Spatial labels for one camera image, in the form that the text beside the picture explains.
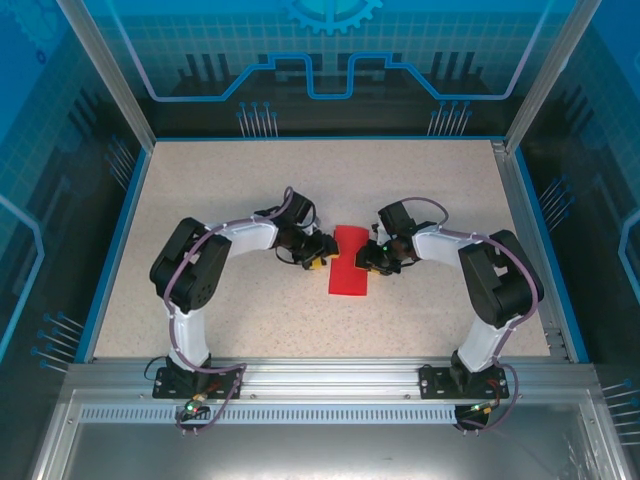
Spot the blue printed enclosure panel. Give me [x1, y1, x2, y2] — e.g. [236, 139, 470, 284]
[519, 0, 640, 480]
[0, 0, 151, 480]
[107, 0, 566, 137]

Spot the blue table edge trim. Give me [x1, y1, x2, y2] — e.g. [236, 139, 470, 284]
[509, 147, 591, 364]
[82, 147, 154, 364]

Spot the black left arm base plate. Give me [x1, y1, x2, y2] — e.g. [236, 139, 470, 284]
[152, 367, 244, 400]

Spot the aluminium side rail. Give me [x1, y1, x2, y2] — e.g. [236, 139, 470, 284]
[491, 139, 574, 364]

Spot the grey metal tray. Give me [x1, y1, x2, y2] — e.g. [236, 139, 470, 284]
[29, 389, 631, 480]

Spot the slotted aluminium cable duct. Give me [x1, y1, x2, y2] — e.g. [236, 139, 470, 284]
[78, 405, 461, 425]

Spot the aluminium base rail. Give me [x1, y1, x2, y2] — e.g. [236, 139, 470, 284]
[64, 355, 599, 401]

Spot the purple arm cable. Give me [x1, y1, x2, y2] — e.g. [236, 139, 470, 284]
[399, 197, 546, 435]
[160, 185, 297, 435]

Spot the aluminium frame post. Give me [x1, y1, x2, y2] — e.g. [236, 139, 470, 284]
[503, 0, 604, 154]
[55, 0, 157, 151]

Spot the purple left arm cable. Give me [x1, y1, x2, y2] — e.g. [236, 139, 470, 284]
[160, 185, 297, 435]

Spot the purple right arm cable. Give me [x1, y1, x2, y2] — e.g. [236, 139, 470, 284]
[399, 197, 546, 435]

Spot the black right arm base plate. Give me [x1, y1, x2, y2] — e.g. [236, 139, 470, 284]
[418, 366, 506, 400]

